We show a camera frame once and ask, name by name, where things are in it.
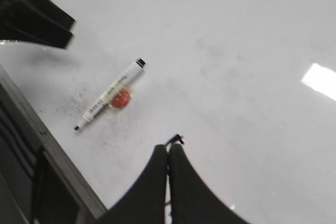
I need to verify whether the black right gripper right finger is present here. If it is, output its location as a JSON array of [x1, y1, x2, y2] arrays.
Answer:
[[168, 144, 247, 223]]

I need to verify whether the red disc taped to marker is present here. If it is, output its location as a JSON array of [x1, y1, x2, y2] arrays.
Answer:
[[110, 87, 133, 110]]

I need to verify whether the grey aluminium whiteboard frame rail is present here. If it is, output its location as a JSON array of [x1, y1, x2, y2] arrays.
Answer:
[[1, 69, 106, 223]]

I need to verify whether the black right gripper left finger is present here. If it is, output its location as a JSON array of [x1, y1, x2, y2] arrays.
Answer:
[[95, 145, 168, 223]]

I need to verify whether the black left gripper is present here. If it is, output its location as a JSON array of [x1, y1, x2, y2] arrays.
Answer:
[[1, 0, 75, 49]]

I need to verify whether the white dry-erase marker pen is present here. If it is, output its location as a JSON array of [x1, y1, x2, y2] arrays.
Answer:
[[74, 58, 146, 131]]

